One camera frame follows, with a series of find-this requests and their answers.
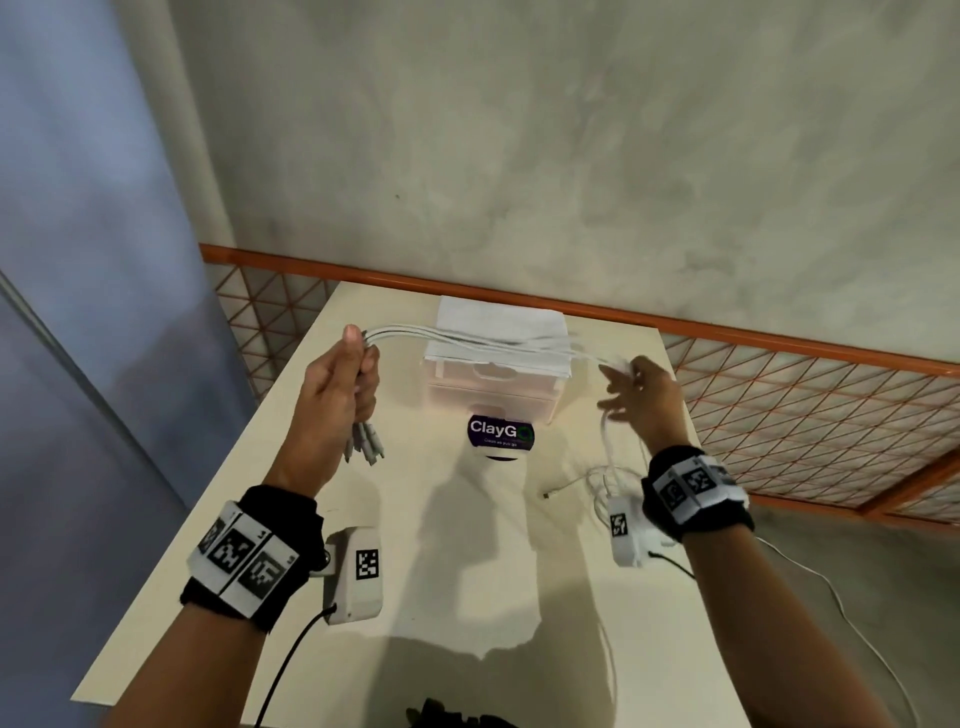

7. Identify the person's right hand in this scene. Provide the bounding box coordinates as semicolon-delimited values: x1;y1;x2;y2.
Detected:
597;356;693;455

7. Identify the person's left hand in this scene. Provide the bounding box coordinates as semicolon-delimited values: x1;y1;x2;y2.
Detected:
262;323;382;500

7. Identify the clear plastic drawer box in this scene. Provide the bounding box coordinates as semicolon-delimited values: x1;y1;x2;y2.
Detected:
423;358;568;425

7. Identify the tangle of white cables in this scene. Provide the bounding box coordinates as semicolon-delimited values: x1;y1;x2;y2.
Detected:
341;322;665;541

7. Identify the person's right forearm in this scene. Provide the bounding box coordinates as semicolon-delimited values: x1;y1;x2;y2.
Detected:
682;524;898;728

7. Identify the person's left forearm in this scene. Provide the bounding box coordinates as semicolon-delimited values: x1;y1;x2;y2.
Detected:
101;603;268;728

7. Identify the person's dark clothing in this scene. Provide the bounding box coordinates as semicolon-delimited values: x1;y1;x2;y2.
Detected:
404;697;519;728

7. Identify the orange metal mesh fence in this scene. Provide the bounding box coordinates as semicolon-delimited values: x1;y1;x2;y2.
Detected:
198;242;960;535

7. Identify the round dark blue sticker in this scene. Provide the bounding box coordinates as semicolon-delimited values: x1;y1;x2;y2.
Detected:
466;413;538;460

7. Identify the black left wristband with markers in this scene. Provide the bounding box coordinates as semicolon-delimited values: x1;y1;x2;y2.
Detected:
179;483;328;635

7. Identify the white folded cloth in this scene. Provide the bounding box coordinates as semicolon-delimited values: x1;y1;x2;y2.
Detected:
423;294;575;380

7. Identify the cream table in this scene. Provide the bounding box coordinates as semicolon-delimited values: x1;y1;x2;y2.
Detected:
71;281;751;728

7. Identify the blue grey partition panel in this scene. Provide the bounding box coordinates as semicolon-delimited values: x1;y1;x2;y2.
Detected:
0;0;260;706

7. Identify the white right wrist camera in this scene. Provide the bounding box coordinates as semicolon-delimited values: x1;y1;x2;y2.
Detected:
607;494;665;569

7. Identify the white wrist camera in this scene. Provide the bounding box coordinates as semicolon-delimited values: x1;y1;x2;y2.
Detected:
311;526;385;628
607;494;665;569

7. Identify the black right camera cable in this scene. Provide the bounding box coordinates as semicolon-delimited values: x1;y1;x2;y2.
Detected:
646;551;695;580

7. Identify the black camera cable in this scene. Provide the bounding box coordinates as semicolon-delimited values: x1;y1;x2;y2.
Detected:
251;605;339;728
646;551;695;580

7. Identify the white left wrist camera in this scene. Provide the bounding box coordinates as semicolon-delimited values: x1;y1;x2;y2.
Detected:
311;526;385;628

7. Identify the black left camera cable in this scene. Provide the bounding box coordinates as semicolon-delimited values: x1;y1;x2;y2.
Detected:
251;605;339;728

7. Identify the thin white floor cable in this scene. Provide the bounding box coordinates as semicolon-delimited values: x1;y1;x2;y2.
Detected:
753;533;924;728

